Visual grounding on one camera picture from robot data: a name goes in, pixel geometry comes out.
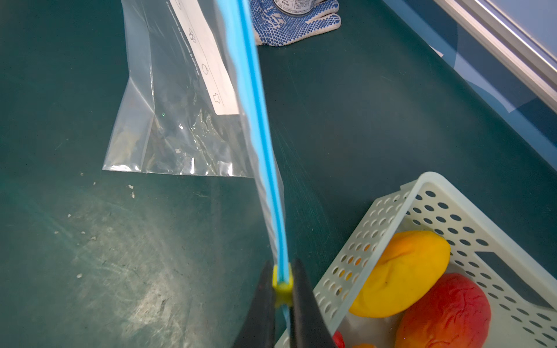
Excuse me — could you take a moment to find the red orange mango top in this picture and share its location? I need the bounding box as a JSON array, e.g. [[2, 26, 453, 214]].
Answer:
[[395, 273, 492, 347]]

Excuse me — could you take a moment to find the clear zip-top bag blue zipper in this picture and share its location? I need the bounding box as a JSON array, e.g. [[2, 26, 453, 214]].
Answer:
[[103, 1, 294, 307]]

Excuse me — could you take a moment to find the blue dotted work glove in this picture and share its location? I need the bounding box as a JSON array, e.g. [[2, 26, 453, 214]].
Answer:
[[249, 1, 342, 47]]

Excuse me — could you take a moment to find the red yellow mango left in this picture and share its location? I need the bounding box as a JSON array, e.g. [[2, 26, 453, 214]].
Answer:
[[332, 331, 345, 348]]

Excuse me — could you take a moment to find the silver metal can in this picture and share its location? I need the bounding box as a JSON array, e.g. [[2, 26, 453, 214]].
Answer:
[[274, 0, 316, 16]]

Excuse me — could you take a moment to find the large orange mango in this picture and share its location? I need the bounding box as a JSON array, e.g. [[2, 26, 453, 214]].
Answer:
[[352, 344, 377, 348]]

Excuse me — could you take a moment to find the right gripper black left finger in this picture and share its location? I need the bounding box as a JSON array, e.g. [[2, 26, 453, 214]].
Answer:
[[232, 261, 276, 348]]

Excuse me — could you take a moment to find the aluminium frame back bar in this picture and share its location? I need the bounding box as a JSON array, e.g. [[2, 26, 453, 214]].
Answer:
[[435, 0, 556, 111]]

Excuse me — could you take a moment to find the pale green perforated plastic basket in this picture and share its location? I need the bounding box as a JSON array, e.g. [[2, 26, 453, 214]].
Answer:
[[314, 172, 556, 347]]

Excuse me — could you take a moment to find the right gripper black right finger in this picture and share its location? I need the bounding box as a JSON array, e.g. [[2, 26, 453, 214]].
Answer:
[[290, 259, 336, 348]]

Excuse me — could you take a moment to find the yellow orange mango top left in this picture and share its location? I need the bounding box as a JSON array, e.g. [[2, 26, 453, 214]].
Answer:
[[349, 231, 451, 318]]

